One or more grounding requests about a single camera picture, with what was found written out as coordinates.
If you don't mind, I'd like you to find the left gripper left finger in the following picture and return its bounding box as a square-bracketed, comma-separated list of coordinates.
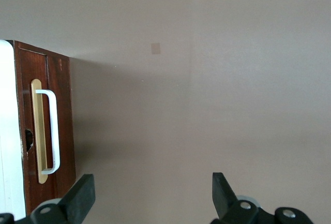
[30, 174, 96, 224]

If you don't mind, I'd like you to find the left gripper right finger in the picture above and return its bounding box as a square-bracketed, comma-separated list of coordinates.
[210, 172, 260, 224]

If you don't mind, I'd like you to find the gold handle backplate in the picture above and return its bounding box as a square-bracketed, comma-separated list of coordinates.
[31, 79, 49, 184]

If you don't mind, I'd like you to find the white drawer handle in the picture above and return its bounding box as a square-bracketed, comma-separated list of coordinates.
[35, 89, 61, 175]

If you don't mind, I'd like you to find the brown wooden drawer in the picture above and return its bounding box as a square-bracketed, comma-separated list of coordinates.
[13, 40, 77, 215]

